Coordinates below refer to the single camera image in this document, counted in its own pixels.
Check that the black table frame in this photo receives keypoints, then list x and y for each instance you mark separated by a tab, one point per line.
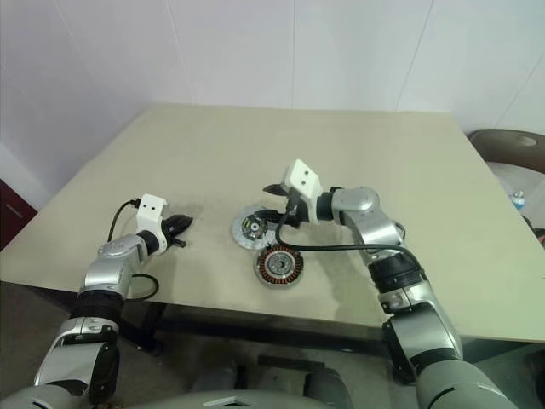
255	330

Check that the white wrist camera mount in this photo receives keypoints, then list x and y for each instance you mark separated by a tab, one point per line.
151	211
304	179

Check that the clear plastic bottle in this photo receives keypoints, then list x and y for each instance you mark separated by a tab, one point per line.
518	200

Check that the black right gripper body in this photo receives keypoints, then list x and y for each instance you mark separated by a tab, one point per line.
300	213

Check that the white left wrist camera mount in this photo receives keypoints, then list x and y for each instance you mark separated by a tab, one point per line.
151	211

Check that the dark red cabinet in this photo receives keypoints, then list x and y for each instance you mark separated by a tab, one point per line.
15	213

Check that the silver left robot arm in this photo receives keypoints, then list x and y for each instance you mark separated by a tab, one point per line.
110	264

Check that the grey robot torso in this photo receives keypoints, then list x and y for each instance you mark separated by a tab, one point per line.
179	394

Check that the dark grey rounded shape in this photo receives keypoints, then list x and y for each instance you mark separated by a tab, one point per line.
330	387

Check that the grey round motor lid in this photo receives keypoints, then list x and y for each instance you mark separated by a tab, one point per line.
244	243

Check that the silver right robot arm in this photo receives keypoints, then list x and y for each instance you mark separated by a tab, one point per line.
374	230

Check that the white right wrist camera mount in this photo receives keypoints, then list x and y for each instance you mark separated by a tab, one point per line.
304	179

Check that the dark folding chair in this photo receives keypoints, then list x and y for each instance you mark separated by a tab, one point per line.
502	142

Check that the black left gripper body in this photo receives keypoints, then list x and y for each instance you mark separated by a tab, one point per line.
171	238

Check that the motor housing with copper windings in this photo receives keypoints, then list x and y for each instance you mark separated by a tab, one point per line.
266	267

